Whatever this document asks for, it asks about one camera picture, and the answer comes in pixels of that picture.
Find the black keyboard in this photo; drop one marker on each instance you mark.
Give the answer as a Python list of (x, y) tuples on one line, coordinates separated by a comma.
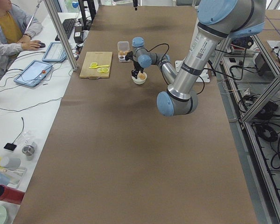
[(68, 25)]

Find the black box with label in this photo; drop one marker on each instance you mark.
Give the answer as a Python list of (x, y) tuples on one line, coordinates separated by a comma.
[(78, 34)]

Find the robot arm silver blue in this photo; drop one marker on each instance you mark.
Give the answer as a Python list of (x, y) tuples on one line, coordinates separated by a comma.
[(218, 19), (143, 58)]

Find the clear plastic egg box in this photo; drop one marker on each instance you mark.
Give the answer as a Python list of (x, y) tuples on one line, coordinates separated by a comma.
[(123, 46)]

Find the lemon slice top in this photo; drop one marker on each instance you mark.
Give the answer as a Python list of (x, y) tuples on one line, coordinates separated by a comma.
[(94, 64)]

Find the white round bowl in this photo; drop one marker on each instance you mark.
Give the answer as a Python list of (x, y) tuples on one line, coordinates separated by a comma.
[(139, 81)]

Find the black square pad with cable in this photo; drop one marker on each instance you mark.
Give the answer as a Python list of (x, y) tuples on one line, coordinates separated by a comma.
[(12, 146)]

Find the aluminium frame post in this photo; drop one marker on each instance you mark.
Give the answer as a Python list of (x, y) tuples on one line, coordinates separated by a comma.
[(50, 6)]

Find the brown egg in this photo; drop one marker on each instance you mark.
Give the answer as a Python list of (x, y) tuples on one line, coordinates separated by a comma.
[(142, 77)]

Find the steel cylinder part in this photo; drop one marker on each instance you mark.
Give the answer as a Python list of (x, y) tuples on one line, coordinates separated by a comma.
[(29, 151)]

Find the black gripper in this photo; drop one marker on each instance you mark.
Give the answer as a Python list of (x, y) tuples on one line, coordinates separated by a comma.
[(137, 65)]

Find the teach pendant far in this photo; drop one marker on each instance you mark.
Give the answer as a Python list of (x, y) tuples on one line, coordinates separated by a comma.
[(54, 53)]

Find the aluminium frame rail right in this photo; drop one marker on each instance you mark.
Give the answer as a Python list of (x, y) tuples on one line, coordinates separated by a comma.
[(249, 82)]

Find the seated person grey jacket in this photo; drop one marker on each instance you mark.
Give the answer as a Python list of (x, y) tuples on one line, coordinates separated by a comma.
[(17, 29)]

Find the grey cup lying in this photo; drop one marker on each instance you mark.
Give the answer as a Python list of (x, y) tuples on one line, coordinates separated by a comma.
[(10, 163)]

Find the teach pendant near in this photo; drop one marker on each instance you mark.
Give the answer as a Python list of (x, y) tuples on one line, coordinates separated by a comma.
[(33, 74)]

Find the yellow plastic knife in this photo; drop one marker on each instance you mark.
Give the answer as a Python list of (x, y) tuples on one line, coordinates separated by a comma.
[(99, 66)]

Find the teach pendant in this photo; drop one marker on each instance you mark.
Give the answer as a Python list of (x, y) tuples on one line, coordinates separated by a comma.
[(54, 53), (33, 74)]

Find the bamboo cutting board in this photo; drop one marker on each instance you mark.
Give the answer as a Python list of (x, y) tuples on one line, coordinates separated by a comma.
[(102, 58)]

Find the black computer mouse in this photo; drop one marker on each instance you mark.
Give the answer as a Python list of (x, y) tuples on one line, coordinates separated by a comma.
[(41, 45)]

